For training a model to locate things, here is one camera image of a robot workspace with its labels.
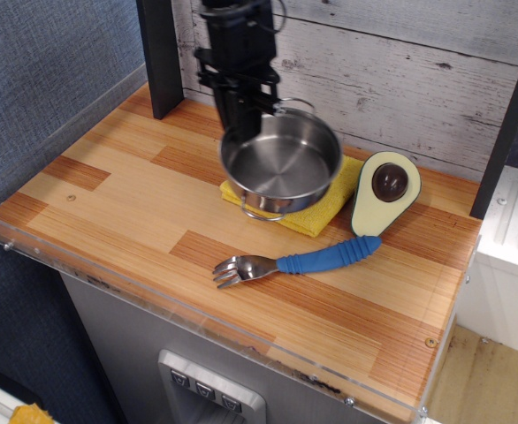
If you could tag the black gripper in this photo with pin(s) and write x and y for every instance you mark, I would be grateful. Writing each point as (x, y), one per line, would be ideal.
(237, 66)

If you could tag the small steel pot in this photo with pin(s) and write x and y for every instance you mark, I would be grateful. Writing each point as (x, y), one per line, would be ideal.
(287, 167)

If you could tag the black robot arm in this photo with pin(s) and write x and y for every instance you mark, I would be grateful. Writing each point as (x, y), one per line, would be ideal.
(232, 4)

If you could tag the yellow folded cloth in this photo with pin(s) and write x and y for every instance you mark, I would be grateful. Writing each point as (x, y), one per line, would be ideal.
(311, 221)

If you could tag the toy avocado half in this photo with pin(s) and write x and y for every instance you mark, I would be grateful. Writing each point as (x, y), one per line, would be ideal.
(389, 183)

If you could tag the grey toy fridge cabinet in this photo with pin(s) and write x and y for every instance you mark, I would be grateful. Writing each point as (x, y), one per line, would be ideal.
(251, 359)

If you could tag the clear acrylic guard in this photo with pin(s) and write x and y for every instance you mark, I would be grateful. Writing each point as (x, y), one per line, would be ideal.
(134, 208)

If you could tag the silver dispenser button panel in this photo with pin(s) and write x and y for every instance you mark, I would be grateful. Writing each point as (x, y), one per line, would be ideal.
(199, 395)

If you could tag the white toy sink unit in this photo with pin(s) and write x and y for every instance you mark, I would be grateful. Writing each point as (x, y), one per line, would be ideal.
(488, 302)

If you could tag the yellow tape piece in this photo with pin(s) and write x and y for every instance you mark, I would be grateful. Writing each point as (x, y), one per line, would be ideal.
(30, 414)

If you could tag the black left post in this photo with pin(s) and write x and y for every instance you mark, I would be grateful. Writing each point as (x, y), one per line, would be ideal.
(161, 55)

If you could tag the black post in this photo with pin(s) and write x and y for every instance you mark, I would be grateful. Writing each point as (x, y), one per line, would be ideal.
(161, 55)
(498, 158)

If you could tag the blue handled metal fork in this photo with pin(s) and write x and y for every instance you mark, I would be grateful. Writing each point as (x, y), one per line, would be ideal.
(238, 269)

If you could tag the black right post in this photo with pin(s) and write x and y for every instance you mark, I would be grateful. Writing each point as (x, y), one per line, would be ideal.
(498, 158)

